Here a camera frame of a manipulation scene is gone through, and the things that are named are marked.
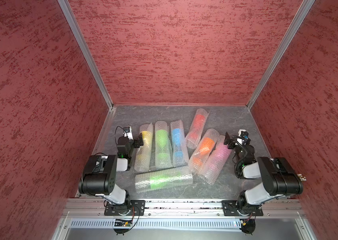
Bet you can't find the yellow glass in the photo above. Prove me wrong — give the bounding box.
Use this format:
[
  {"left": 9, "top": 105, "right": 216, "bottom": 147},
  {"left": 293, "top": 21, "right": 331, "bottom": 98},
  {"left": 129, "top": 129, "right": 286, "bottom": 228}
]
[{"left": 134, "top": 123, "right": 154, "bottom": 173}]

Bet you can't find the clear bubble wrap sheet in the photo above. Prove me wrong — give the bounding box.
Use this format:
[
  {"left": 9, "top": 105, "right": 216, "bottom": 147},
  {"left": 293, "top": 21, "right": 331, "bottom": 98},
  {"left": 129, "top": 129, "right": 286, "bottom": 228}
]
[{"left": 135, "top": 166, "right": 194, "bottom": 193}]

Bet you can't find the bright green wine glass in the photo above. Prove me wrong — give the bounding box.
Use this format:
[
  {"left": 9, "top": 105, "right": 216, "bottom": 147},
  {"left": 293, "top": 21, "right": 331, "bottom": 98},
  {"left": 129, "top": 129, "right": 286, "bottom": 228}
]
[{"left": 149, "top": 175, "right": 171, "bottom": 190}]

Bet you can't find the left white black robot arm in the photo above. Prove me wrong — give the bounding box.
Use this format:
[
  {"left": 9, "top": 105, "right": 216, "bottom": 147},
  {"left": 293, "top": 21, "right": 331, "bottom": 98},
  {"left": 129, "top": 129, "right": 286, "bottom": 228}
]
[{"left": 79, "top": 134, "right": 144, "bottom": 216}]

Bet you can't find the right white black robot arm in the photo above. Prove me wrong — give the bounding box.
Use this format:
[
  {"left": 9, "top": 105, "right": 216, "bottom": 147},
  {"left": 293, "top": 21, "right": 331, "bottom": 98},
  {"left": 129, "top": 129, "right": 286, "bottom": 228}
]
[{"left": 223, "top": 130, "right": 307, "bottom": 218}]

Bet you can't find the orange glass in bubble wrap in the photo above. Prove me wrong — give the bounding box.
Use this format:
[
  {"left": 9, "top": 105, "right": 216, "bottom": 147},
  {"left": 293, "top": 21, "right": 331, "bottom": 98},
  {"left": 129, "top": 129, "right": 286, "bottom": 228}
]
[{"left": 189, "top": 129, "right": 220, "bottom": 175}]

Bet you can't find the pink glass in bubble wrap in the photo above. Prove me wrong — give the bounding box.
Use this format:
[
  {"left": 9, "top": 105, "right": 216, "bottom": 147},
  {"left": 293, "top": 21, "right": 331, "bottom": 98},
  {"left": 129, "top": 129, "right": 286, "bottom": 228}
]
[{"left": 198, "top": 135, "right": 232, "bottom": 185}]

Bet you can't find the green glass in bubble wrap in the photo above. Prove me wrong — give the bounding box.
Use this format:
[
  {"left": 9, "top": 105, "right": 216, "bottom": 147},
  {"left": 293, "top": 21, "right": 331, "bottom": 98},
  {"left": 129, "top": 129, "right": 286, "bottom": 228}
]
[{"left": 155, "top": 121, "right": 173, "bottom": 170}]

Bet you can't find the red glass in bubble wrap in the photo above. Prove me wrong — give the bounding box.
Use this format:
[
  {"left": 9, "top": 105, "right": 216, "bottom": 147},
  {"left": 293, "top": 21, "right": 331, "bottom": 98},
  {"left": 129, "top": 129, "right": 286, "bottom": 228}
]
[{"left": 186, "top": 108, "right": 209, "bottom": 150}]

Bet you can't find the blue glass in bubble wrap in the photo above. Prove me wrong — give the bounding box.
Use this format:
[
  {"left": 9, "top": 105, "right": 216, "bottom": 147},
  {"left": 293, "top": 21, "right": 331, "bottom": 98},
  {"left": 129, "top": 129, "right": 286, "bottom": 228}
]
[{"left": 170, "top": 120, "right": 190, "bottom": 167}]

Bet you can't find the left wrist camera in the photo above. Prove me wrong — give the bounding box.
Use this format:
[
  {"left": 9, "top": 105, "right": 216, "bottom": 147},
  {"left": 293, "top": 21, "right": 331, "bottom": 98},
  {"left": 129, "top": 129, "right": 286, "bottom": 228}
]
[{"left": 123, "top": 126, "right": 133, "bottom": 140}]

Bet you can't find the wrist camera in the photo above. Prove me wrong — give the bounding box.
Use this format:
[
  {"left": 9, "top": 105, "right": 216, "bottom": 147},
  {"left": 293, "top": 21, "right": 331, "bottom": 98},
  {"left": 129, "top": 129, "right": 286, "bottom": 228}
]
[
  {"left": 123, "top": 126, "right": 133, "bottom": 140},
  {"left": 239, "top": 129, "right": 249, "bottom": 141}
]

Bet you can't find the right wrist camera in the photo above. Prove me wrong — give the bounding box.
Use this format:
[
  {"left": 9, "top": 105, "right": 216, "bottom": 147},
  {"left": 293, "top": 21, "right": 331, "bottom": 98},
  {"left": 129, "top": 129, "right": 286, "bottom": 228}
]
[{"left": 239, "top": 129, "right": 249, "bottom": 141}]

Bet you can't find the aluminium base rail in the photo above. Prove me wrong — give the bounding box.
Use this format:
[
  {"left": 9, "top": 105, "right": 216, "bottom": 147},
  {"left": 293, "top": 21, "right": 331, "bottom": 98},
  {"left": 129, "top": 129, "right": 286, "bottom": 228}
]
[{"left": 52, "top": 198, "right": 316, "bottom": 240}]

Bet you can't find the left aluminium corner post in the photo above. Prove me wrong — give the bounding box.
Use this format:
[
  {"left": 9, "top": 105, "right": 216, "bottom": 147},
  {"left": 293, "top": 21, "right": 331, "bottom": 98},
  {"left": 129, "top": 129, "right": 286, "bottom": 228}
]
[{"left": 58, "top": 0, "right": 114, "bottom": 110}]

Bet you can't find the aluminium corner post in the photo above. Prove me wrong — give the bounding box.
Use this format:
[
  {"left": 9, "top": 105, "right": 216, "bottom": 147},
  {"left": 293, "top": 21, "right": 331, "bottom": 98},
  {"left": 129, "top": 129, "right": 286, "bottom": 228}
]
[
  {"left": 58, "top": 0, "right": 114, "bottom": 110},
  {"left": 246, "top": 0, "right": 315, "bottom": 110}
]

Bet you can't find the right aluminium corner post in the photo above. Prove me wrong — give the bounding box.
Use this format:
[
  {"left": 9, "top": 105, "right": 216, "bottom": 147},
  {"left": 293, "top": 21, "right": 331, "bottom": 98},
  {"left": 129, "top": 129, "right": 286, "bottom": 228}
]
[{"left": 246, "top": 0, "right": 315, "bottom": 110}]

